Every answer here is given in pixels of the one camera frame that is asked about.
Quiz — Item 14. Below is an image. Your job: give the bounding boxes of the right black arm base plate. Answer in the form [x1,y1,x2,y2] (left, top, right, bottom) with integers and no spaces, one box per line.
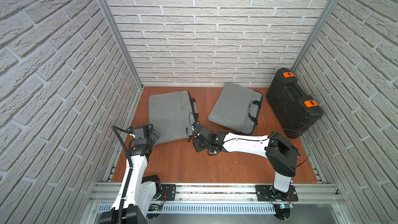
[255,185,299,202]

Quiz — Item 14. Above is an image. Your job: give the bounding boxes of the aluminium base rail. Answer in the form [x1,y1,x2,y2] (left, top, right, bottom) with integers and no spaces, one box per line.
[90,181,344,206]

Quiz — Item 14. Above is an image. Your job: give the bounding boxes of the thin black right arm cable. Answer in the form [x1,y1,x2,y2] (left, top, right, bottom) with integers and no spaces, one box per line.
[270,128,312,169]

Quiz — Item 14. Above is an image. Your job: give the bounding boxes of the black tool case orange latches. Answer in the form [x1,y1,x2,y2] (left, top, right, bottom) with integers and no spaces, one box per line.
[266,68,324,139]

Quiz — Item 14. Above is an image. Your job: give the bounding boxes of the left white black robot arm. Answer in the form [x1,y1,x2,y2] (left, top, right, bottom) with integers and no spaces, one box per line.
[99,124,163,224]

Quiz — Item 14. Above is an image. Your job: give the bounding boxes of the grey laptop bag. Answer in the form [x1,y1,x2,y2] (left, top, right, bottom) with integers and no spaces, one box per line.
[148,90,195,145]
[208,83,263,135]

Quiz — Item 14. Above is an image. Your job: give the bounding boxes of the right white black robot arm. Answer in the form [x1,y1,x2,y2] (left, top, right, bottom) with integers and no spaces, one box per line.
[192,123,301,202]

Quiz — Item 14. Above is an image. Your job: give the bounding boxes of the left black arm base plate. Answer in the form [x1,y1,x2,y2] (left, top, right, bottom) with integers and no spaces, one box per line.
[153,184,177,201]

